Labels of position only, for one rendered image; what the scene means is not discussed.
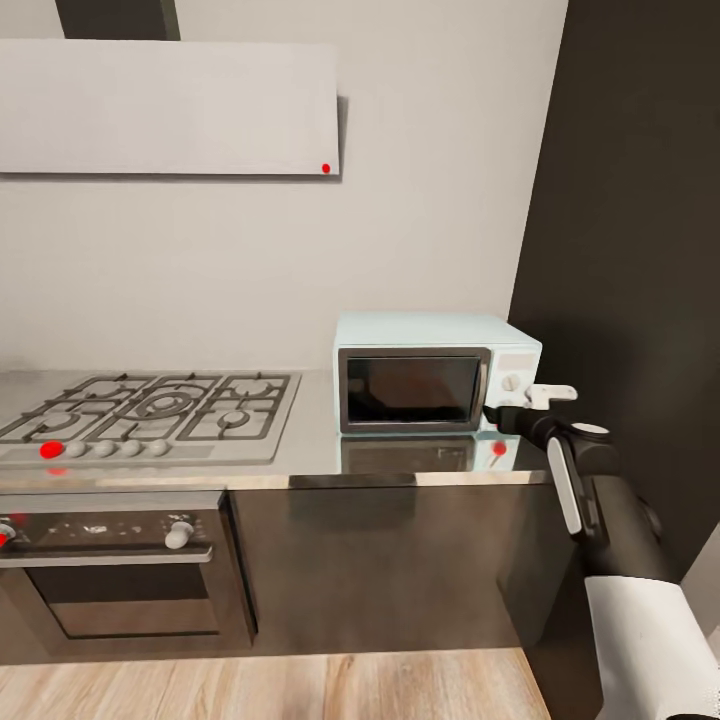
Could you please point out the fridge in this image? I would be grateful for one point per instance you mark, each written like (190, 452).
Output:
(619, 279)

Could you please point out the range hood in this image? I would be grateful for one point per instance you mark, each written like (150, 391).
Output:
(122, 93)

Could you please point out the microwave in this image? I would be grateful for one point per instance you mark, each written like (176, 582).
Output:
(428, 371)

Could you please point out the burner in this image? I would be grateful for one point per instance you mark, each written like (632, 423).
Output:
(153, 418)

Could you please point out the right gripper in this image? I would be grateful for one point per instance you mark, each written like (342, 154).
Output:
(518, 420)

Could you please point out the oven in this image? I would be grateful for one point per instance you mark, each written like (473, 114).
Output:
(126, 572)

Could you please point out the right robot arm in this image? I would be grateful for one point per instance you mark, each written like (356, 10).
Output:
(654, 662)

